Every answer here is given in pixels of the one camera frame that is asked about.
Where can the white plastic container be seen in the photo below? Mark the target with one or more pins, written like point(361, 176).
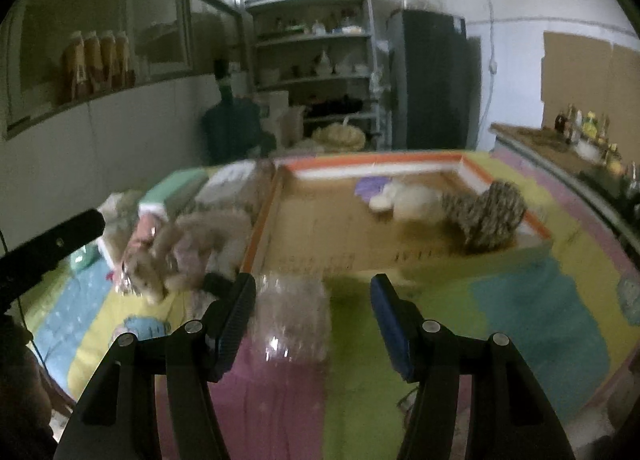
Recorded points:
point(282, 118)

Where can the glass window frame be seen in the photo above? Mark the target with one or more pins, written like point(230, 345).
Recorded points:
point(150, 75)

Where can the kitchen counter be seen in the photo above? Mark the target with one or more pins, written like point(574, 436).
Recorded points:
point(540, 145)

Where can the dark refrigerator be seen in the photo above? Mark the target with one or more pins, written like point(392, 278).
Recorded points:
point(430, 80)

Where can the row of white ceramic dishes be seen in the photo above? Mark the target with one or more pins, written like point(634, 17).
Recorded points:
point(325, 65)

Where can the green flat box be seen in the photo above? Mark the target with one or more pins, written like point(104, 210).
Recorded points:
point(170, 190)

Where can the sparkly rhinestone ornament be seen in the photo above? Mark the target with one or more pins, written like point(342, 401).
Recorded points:
point(125, 277)

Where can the basket with yellow contents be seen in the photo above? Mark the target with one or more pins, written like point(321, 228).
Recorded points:
point(339, 136)

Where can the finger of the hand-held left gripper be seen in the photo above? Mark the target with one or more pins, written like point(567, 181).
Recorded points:
point(55, 242)

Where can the teddy bear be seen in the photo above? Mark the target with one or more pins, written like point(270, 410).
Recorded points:
point(185, 250)

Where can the purple soft item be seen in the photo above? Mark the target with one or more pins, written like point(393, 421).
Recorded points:
point(372, 185)

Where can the colourful patchwork mat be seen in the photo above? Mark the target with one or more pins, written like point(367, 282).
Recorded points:
point(525, 300)

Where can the cardboard sheet on wall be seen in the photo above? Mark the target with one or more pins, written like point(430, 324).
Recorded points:
point(580, 75)

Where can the white fluffy plush toy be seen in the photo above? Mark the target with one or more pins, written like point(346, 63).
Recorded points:
point(415, 202)

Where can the leopard pattern plush toy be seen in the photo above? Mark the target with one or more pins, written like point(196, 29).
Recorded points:
point(490, 215)

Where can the black wok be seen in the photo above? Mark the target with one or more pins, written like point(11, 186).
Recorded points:
point(335, 106)

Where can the cardboard box with orange edges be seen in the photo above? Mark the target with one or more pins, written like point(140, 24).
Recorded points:
point(320, 230)

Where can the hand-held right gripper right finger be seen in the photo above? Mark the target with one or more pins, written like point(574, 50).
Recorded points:
point(390, 327)

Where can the clear plastic bag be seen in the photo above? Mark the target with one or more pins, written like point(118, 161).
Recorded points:
point(290, 315)

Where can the blue water jug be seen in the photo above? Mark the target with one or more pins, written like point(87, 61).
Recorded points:
point(235, 130)

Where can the white packet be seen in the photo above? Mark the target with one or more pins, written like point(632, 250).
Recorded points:
point(227, 183)

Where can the group of condiment bottles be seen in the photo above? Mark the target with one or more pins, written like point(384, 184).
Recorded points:
point(590, 130)

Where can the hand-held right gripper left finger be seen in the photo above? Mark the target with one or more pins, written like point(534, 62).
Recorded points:
point(235, 322)

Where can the person's left forearm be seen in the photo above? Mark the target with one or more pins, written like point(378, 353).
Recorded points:
point(20, 390)

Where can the white shelf unit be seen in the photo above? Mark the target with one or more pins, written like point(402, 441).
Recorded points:
point(372, 65)

